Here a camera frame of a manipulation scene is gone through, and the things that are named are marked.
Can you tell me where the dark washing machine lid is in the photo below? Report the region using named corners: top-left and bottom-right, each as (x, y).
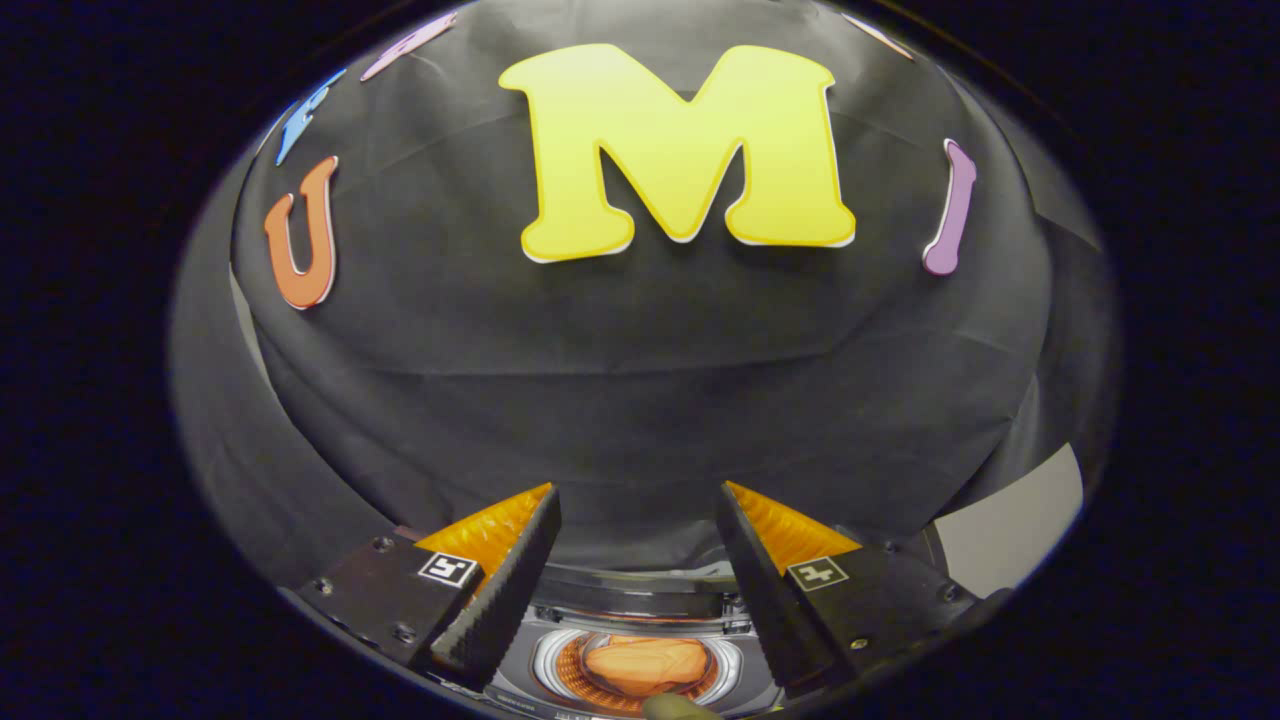
top-left (540, 562), bottom-right (741, 623)

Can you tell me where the orange garment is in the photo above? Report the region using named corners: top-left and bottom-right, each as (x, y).
top-left (584, 637), bottom-right (712, 699)

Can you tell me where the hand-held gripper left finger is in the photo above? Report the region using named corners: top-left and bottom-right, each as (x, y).
top-left (292, 482), bottom-right (563, 693)

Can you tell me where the grey washing machine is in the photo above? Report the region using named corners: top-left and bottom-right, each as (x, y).
top-left (485, 562), bottom-right (793, 720)

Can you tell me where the black backdrop cloth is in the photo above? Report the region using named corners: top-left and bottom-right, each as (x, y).
top-left (168, 0), bottom-right (1121, 591)

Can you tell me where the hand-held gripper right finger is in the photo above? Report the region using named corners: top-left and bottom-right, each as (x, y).
top-left (715, 481), bottom-right (982, 699)

